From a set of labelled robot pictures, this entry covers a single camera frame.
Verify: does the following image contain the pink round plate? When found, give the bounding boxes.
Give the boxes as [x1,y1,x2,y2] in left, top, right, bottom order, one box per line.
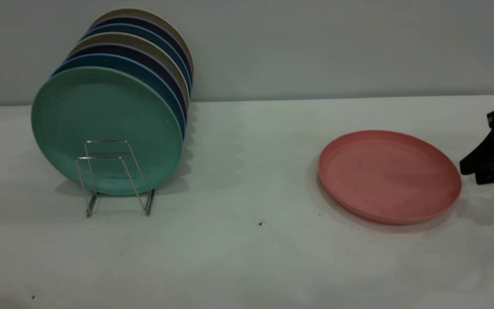
[318,130,462,225]

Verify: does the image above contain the green round plate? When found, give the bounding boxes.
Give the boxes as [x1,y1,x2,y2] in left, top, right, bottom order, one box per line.
[31,67,183,197]

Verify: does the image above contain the beige round plate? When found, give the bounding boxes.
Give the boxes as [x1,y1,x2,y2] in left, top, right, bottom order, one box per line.
[69,32,190,106]
[89,8,194,78]

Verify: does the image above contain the blue round plate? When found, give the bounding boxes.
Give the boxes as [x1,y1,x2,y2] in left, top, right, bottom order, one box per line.
[81,23,192,97]
[51,54,187,140]

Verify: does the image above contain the dark purple round plate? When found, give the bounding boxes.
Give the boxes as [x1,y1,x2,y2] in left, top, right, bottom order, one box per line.
[89,16,193,86]
[65,44,189,118]

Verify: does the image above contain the metal wire plate rack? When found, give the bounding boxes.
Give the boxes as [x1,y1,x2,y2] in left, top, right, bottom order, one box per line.
[77,140,155,217]

